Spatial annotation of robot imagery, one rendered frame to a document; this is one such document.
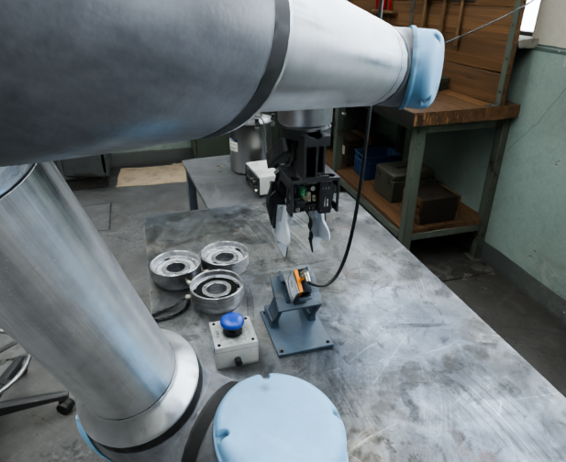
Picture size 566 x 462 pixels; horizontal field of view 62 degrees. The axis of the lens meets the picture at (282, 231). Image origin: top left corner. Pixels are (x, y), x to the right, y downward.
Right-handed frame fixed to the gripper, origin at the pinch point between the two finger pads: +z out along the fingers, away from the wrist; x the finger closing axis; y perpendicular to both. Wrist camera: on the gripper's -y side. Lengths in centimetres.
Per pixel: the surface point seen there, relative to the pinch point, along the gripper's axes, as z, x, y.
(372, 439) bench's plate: 19.1, 3.7, 23.5
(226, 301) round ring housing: 15.8, -10.7, -9.8
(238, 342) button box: 14.6, -11.1, 3.6
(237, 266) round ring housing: 15.9, -6.1, -21.7
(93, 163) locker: 75, -59, -283
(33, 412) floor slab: 99, -72, -78
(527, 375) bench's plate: 19.0, 33.1, 19.5
